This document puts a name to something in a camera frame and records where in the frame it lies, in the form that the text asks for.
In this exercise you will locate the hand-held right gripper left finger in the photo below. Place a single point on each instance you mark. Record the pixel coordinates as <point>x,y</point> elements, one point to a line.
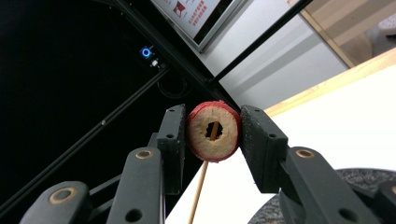
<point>172,149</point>

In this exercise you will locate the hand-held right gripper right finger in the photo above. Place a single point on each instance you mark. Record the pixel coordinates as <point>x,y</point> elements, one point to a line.
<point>260,149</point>

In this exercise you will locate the cored red hawthorn slice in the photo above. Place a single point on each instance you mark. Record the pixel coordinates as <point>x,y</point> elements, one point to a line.
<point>199,137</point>

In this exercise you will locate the thin wooden skewer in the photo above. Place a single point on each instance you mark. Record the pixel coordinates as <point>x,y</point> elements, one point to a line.
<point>199,189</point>

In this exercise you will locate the black round plate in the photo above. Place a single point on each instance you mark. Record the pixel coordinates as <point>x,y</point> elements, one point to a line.
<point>358,178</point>

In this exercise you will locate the blue lit round button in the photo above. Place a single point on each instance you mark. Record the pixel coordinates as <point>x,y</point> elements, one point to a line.
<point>145,52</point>

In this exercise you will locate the framed white sign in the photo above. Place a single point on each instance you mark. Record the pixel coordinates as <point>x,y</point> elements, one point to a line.
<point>193,15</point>

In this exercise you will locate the light wooden board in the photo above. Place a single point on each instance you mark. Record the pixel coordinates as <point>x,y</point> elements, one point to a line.
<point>342,25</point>

